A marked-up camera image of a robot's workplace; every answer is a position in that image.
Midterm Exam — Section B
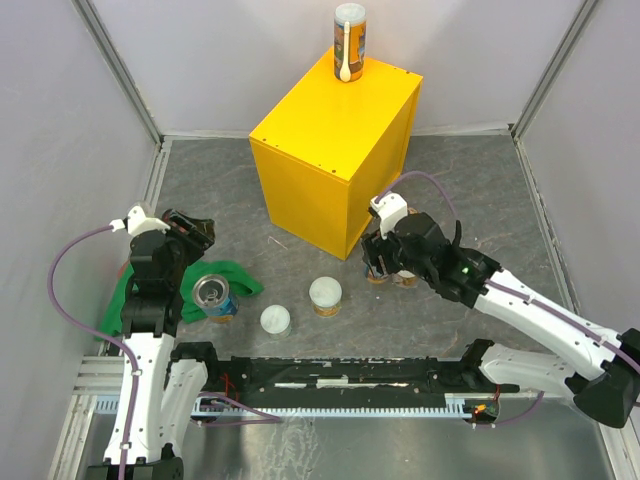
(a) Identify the tall can with white spoon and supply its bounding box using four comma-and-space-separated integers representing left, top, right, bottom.
334, 3, 367, 83

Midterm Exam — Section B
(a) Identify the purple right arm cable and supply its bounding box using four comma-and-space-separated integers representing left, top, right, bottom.
377, 170, 640, 431

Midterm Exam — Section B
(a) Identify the light blue cable duct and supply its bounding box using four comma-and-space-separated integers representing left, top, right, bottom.
93, 392, 474, 419

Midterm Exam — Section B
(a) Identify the green cloth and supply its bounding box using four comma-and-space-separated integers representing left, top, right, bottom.
99, 260, 264, 336

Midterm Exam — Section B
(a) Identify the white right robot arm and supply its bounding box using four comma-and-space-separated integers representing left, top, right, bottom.
361, 212, 639, 428

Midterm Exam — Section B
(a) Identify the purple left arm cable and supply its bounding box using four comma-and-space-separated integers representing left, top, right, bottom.
47, 224, 141, 474

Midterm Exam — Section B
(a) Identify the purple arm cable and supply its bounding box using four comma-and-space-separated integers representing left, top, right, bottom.
47, 224, 141, 474
377, 170, 640, 431

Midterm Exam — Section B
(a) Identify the small can white lid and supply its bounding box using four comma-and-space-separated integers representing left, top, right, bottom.
392, 271, 418, 288

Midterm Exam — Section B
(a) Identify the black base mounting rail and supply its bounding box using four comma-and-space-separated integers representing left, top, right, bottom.
202, 342, 521, 409

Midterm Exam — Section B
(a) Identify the blue yellow can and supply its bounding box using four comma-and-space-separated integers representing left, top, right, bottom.
365, 267, 389, 284

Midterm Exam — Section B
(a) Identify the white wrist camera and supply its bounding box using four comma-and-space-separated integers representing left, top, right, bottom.
109, 201, 170, 237
370, 192, 409, 240

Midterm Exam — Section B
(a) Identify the small jar white lid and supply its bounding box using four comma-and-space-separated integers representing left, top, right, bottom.
260, 304, 291, 339

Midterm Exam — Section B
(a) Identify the yellow wooden cabinet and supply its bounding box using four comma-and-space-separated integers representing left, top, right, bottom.
249, 50, 423, 260

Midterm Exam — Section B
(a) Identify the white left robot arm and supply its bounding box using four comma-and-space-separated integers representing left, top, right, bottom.
86, 204, 221, 479

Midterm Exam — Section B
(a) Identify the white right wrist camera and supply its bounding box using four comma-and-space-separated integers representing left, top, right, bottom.
370, 192, 409, 240

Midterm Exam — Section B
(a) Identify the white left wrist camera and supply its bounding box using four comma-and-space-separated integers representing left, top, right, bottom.
109, 201, 170, 237

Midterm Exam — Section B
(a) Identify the yellow can white lid middle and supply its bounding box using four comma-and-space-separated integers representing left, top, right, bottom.
309, 276, 342, 317

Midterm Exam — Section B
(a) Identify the open blue tin can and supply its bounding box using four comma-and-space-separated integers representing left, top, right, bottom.
192, 274, 238, 323

